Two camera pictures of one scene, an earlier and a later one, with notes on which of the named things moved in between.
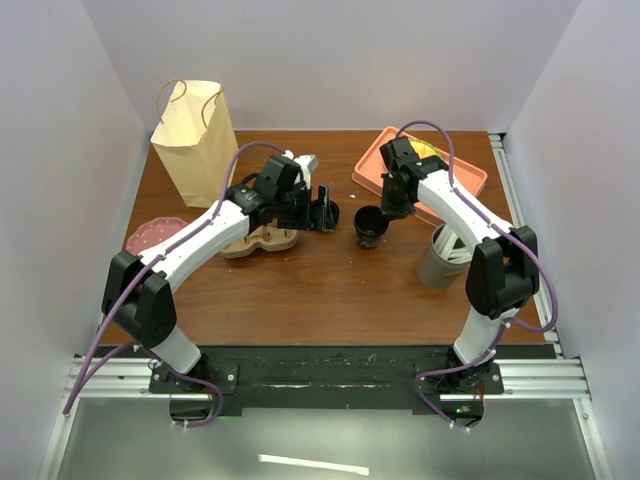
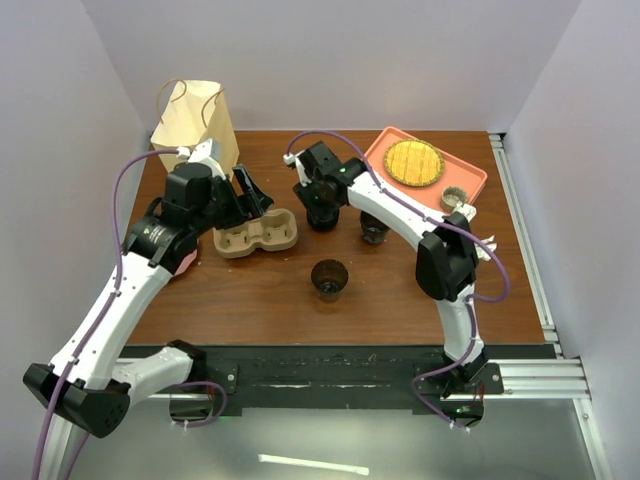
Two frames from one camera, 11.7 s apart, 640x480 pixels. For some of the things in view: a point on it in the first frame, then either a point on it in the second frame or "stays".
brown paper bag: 197,142 stays
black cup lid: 323,218 stays
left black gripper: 303,220 → 252,204
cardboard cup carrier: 268,238 stays
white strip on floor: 360,470 stays
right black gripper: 390,208 → 305,192
